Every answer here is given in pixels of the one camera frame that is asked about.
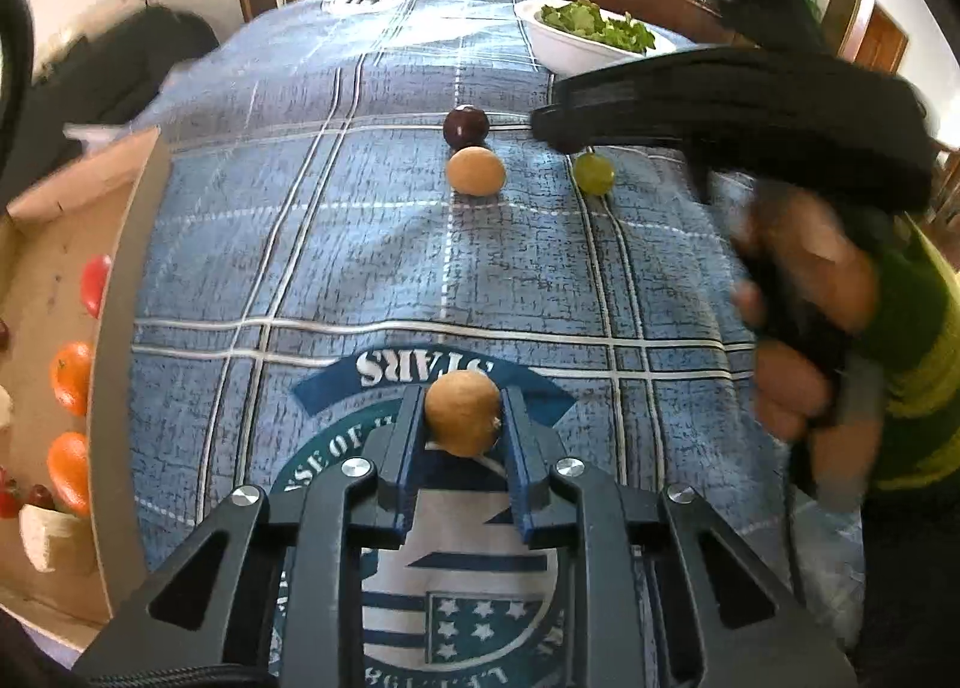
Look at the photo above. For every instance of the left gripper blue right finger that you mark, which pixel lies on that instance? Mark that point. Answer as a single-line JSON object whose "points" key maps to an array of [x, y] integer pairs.
{"points": [[527, 471]]}

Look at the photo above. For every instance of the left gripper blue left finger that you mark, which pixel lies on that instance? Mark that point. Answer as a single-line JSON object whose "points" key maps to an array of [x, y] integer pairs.
{"points": [[400, 463]]}

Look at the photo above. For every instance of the brown longan fruit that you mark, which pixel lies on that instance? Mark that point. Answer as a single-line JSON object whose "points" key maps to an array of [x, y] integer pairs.
{"points": [[463, 413]]}

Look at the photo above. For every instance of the round orange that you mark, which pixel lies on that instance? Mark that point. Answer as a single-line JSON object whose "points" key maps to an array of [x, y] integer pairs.
{"points": [[67, 464]]}

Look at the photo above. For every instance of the orange with stem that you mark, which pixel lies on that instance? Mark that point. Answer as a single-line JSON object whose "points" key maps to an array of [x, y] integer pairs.
{"points": [[69, 376]]}

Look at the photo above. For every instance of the large red tomato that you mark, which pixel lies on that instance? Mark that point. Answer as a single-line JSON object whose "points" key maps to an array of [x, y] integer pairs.
{"points": [[93, 283]]}

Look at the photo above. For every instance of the small red cherry tomato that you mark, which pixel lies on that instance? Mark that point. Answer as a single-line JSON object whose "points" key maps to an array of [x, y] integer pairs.
{"points": [[40, 496]]}

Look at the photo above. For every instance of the red tomato with stem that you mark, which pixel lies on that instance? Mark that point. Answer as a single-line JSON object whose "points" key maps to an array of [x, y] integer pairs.
{"points": [[11, 498]]}

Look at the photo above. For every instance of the right hand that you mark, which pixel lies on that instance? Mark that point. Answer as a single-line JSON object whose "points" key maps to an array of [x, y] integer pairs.
{"points": [[792, 318]]}

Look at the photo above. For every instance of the blue plaid tablecloth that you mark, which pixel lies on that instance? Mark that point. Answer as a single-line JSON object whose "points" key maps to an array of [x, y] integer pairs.
{"points": [[310, 261]]}

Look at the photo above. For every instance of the green leafy salad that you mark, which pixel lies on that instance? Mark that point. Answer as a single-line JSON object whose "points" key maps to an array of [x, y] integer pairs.
{"points": [[584, 19]]}

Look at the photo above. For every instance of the white bowl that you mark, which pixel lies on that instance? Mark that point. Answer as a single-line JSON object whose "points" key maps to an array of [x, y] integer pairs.
{"points": [[565, 53]]}

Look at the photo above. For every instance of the tan round fruit far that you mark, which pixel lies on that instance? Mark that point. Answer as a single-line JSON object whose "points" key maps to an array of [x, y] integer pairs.
{"points": [[476, 172]]}

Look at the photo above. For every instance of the dark purple plum left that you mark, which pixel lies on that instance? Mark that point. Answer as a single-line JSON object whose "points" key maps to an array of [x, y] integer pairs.
{"points": [[465, 126]]}

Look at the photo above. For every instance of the brown cardboard tray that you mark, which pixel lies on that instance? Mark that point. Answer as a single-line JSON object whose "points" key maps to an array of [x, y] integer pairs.
{"points": [[73, 251]]}

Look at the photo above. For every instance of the white plastic bag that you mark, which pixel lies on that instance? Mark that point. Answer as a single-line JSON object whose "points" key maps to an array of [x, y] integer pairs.
{"points": [[95, 137]]}

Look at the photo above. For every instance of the black sofa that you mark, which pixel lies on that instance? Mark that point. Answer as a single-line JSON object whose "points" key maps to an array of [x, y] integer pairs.
{"points": [[107, 80]]}

